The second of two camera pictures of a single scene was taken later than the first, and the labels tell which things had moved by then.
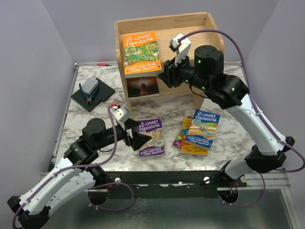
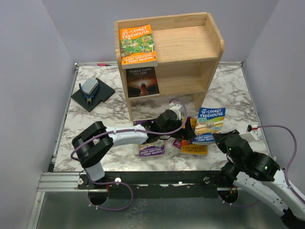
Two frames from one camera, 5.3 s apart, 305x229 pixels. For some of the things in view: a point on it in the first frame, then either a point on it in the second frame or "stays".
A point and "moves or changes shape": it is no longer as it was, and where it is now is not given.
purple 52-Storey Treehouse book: x=155 y=146 stays
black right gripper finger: x=168 y=76 -> x=220 y=138
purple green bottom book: x=177 y=143 stays
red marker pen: x=103 y=64 stays
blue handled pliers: x=88 y=97 stays
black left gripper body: x=128 y=140 -> x=184 y=134
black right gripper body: x=184 y=71 -> x=223 y=148
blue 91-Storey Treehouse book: x=203 y=130 moves or changes shape
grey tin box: x=89 y=85 stays
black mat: x=103 y=92 stays
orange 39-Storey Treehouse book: x=140 y=53 moves or changes shape
